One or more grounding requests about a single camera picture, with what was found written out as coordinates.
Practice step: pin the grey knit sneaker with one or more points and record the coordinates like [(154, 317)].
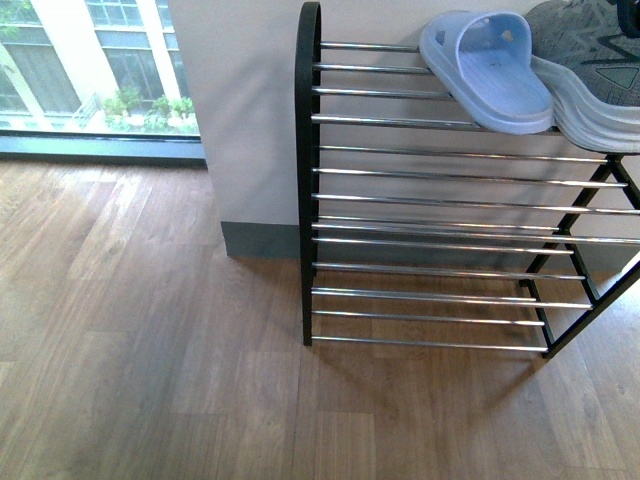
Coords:
[(587, 55)]

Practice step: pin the dark grey window frame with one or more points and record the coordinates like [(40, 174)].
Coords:
[(103, 149)]

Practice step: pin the black metal shoe rack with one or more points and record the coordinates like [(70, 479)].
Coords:
[(418, 227)]

